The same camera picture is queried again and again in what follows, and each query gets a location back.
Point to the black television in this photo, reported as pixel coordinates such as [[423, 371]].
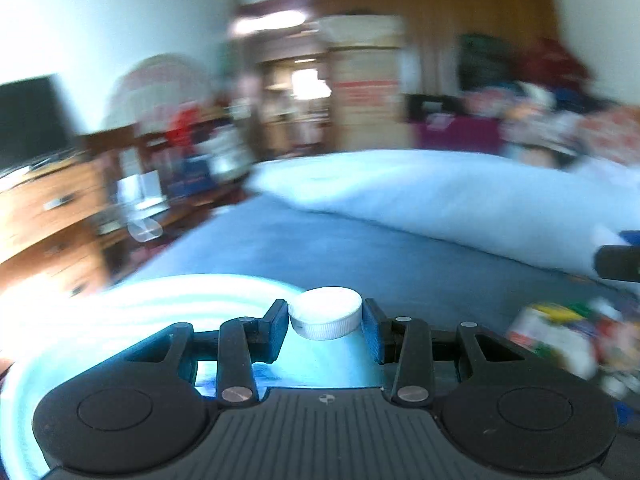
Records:
[[30, 120]]

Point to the clear plastic container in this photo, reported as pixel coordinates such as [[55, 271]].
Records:
[[145, 231]]

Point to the purple storage box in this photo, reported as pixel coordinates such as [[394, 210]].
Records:
[[460, 135]]

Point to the pile of clothes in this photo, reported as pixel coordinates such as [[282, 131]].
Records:
[[540, 95]]

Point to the blue bed sheet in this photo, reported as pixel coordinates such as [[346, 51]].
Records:
[[300, 250]]

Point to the red object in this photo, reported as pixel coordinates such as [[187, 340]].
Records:
[[182, 127]]

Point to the ceiling lamp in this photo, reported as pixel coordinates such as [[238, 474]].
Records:
[[267, 21]]

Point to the round white mesh cover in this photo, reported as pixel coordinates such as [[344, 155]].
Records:
[[150, 90]]

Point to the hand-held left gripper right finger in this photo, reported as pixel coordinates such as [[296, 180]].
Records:
[[372, 332]]

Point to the wooden dresser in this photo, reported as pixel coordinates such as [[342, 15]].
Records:
[[40, 200]]

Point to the white pillow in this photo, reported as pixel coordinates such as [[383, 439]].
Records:
[[425, 195]]

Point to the white round plate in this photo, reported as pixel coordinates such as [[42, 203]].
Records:
[[100, 320]]

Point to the white plastic jar lid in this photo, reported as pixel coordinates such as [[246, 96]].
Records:
[[325, 310]]

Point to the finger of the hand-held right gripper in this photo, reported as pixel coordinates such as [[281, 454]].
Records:
[[620, 262]]

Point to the stack of cardboard boxes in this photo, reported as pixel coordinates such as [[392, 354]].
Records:
[[365, 110]]

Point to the blue box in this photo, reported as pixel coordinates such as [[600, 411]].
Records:
[[189, 175]]

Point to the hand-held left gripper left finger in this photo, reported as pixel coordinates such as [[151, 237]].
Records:
[[274, 332]]

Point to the pile of colourful packets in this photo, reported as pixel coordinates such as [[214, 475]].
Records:
[[550, 335]]

